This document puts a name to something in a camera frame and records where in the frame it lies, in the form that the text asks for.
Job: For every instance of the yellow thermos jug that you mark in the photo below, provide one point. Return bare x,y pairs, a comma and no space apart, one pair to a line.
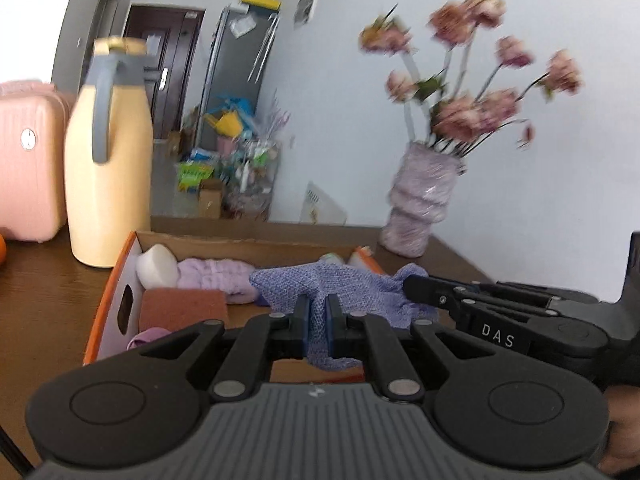
108,154

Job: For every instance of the white round sponge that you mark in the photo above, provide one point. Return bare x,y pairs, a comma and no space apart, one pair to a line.
157,268

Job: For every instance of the purple textured vase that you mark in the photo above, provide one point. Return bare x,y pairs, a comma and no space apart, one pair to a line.
419,199

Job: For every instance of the green soft ball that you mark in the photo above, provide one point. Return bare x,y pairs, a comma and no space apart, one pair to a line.
331,258

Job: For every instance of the grey refrigerator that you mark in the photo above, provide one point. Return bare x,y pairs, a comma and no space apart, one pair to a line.
236,65

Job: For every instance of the lilac fluffy headband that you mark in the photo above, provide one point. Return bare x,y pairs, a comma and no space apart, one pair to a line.
232,277

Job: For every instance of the pink small suitcase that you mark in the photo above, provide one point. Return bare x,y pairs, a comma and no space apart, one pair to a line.
34,118

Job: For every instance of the red cardboard box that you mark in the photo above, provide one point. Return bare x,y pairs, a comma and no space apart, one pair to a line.
117,317

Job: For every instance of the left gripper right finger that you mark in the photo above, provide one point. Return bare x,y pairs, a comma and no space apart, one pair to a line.
335,326

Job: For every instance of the orange fruit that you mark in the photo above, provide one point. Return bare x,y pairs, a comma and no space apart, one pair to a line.
2,250

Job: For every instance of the white board leaning wall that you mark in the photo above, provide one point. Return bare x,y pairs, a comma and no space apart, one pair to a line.
319,209

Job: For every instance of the purple knit pouch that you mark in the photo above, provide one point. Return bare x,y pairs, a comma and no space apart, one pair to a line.
357,289

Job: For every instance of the brown cardboard carton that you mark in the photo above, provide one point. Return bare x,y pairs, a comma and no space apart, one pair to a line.
210,198

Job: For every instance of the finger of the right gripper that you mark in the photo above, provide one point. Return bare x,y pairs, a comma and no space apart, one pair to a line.
519,296
449,295

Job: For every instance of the yellow watering can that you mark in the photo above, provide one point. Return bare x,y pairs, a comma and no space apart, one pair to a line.
228,124

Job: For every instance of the red layered sponge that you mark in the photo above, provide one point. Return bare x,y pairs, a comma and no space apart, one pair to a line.
175,309

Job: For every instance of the dried pink roses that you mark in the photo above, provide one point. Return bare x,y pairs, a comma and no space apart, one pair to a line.
460,119

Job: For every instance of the dark brown door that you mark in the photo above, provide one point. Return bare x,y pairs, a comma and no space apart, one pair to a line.
170,35

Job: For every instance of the purple satin bow scrunchie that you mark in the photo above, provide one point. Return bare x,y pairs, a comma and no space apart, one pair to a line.
146,337

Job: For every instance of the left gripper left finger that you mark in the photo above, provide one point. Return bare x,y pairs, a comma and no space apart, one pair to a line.
300,326

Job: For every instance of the wire storage rack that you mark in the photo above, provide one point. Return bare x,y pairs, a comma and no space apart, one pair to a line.
249,173

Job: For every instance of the person right hand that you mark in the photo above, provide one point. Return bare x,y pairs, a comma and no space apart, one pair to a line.
622,451

